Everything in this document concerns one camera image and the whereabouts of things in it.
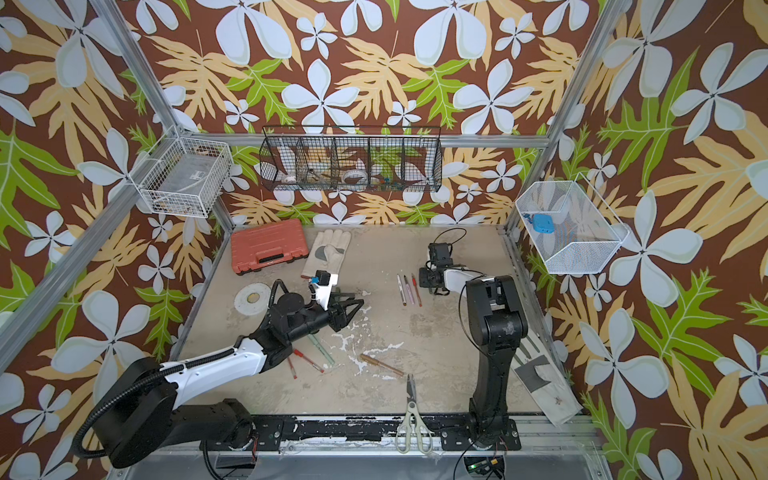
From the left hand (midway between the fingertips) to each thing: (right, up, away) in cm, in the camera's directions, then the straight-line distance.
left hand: (360, 296), depth 77 cm
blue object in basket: (+53, +20, +9) cm, 58 cm away
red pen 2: (+17, 0, +25) cm, 30 cm away
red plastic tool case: (-41, +13, +31) cm, 52 cm away
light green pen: (-12, -18, +11) cm, 24 cm away
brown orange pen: (+5, -21, +8) cm, 23 cm away
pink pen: (+15, -2, +24) cm, 28 cm away
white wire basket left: (-53, +34, +9) cm, 64 cm away
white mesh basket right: (+59, +19, +7) cm, 62 cm away
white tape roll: (-38, -4, +22) cm, 44 cm away
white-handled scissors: (+11, -35, -3) cm, 37 cm away
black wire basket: (-4, +43, +19) cm, 47 cm away
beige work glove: (-15, +12, +34) cm, 39 cm away
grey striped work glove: (+51, -23, +5) cm, 57 cm away
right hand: (+22, +4, +28) cm, 36 cm away
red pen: (-20, -22, +8) cm, 31 cm away
